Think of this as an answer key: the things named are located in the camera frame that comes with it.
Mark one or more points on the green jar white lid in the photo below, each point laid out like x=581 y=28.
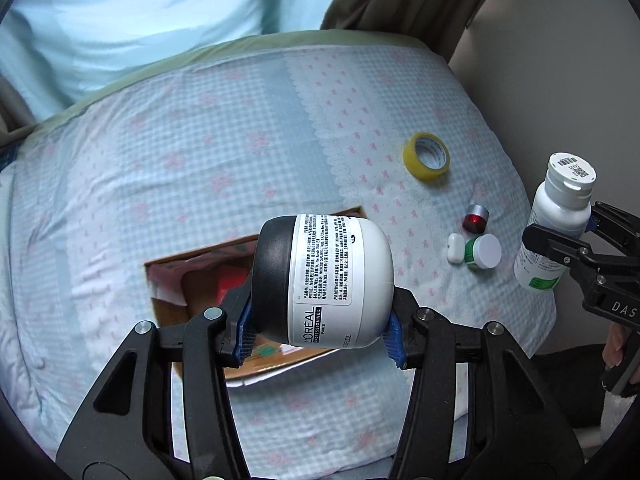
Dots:
x=482 y=252

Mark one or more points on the white earbuds case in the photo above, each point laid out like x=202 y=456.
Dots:
x=455 y=248

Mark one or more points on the white pill bottle green label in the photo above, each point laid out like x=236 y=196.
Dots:
x=562 y=203

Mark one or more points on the light blue bed sheet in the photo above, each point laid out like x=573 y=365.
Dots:
x=205 y=152

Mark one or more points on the yellow tape roll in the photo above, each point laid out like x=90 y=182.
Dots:
x=426 y=157

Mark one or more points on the red carton box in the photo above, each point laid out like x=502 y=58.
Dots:
x=228 y=277

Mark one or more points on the cardboard box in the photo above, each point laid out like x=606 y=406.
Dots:
x=183 y=287

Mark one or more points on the person's hand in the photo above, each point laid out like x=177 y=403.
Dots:
x=613 y=352

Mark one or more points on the white jar black lid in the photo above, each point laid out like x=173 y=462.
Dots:
x=322 y=281

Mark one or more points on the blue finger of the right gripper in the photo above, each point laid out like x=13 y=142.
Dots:
x=617 y=227

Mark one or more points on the red jar silver lid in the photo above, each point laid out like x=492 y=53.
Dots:
x=475 y=219

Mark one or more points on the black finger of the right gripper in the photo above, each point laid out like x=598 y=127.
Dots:
x=556 y=247

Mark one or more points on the light blue hanging cloth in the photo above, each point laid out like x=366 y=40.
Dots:
x=56 y=52

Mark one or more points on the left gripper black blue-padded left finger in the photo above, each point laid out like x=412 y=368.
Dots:
x=160 y=408

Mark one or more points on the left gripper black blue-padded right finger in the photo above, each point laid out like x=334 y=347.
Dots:
x=515 y=429

